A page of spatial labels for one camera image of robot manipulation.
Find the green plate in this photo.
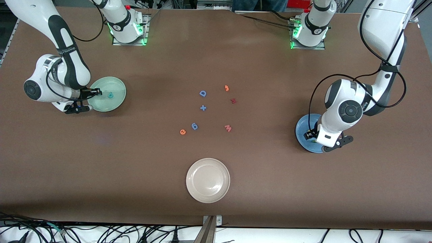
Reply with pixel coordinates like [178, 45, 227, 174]
[88, 77, 127, 112]

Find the black cable on table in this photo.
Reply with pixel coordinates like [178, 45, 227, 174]
[235, 9, 294, 29]

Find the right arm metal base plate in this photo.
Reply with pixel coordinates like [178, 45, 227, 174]
[112, 13, 151, 46]

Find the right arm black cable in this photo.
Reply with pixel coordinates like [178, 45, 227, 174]
[46, 0, 105, 102]

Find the metal equipment box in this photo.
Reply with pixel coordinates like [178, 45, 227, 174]
[197, 0, 237, 10]

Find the person in blue jeans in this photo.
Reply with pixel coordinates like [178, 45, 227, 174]
[232, 0, 289, 12]

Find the teal cable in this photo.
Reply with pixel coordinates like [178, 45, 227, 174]
[47, 221, 64, 235]

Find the blue plate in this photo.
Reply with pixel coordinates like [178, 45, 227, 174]
[295, 113, 326, 154]

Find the red box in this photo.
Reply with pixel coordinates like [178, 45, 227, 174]
[289, 0, 313, 9]

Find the brown table cover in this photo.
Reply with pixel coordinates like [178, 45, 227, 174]
[0, 6, 432, 231]

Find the metal table bracket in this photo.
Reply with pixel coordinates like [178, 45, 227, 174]
[202, 215, 222, 243]

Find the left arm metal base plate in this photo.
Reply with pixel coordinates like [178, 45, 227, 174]
[290, 17, 326, 50]

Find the beige plate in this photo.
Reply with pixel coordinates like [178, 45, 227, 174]
[186, 158, 231, 204]

